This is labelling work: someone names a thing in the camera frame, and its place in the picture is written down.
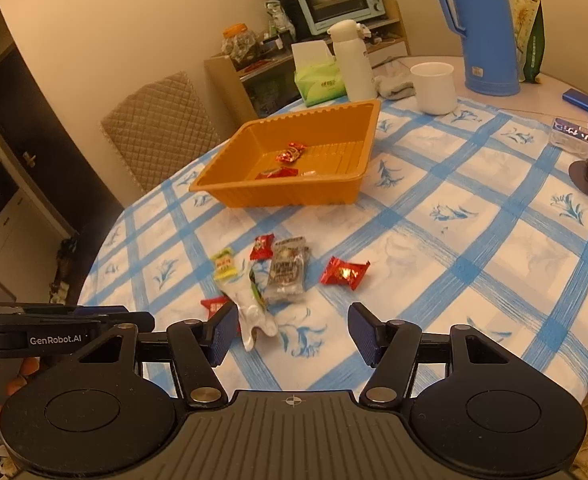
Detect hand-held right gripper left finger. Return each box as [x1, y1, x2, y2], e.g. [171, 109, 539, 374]
[48, 301, 239, 408]

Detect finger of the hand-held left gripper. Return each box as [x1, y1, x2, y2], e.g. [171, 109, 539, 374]
[74, 305, 128, 318]
[94, 311, 155, 333]

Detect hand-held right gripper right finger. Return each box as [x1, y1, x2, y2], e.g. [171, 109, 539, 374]
[348, 302, 540, 408]

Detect red packet white symbols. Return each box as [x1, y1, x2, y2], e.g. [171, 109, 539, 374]
[200, 296, 235, 320]

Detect white green packet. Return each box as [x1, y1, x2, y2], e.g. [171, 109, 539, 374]
[221, 259, 279, 352]

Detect red foil candy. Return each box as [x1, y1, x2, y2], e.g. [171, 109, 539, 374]
[320, 256, 371, 292]

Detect yellow green candy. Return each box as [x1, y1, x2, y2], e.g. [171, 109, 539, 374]
[210, 249, 239, 282]

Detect clear nut packet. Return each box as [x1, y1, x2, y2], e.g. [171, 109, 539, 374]
[264, 236, 311, 306]

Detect small red candy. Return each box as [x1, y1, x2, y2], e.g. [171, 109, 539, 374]
[250, 234, 275, 262]

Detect orange plastic tray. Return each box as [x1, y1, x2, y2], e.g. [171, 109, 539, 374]
[189, 99, 382, 209]

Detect large red gold packet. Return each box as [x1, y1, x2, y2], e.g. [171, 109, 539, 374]
[255, 166, 299, 181]

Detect person's left hand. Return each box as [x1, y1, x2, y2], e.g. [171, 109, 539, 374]
[0, 358, 40, 423]

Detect blue checked tablecloth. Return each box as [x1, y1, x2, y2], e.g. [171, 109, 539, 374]
[76, 95, 588, 396]

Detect dark wooden cabinet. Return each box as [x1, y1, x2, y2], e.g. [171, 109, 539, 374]
[0, 42, 82, 306]

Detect beige quilted chair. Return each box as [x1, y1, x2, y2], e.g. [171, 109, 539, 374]
[100, 70, 223, 197]

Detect wooden shelf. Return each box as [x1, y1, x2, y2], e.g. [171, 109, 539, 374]
[204, 0, 411, 122]

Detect green tissue pack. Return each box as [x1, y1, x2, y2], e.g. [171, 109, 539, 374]
[292, 40, 349, 107]

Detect grey cloth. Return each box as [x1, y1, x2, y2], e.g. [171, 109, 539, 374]
[373, 59, 419, 101]

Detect white cup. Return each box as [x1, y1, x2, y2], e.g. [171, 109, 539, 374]
[410, 62, 458, 116]

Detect white thermos bottle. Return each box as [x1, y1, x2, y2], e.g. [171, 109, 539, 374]
[327, 19, 377, 102]

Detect clear plastic packet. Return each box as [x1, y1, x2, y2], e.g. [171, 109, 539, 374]
[549, 116, 588, 155]

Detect jar with orange lid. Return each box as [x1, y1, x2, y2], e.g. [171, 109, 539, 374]
[221, 23, 263, 67]

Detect light blue toaster oven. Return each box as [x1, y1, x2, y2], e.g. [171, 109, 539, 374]
[290, 0, 387, 37]

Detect green white bag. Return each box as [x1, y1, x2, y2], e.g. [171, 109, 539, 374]
[265, 0, 295, 37]

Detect blue thermos jug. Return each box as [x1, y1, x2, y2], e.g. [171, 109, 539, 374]
[429, 0, 523, 97]

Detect green snack bag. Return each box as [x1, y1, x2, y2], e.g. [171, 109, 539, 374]
[513, 0, 546, 86]

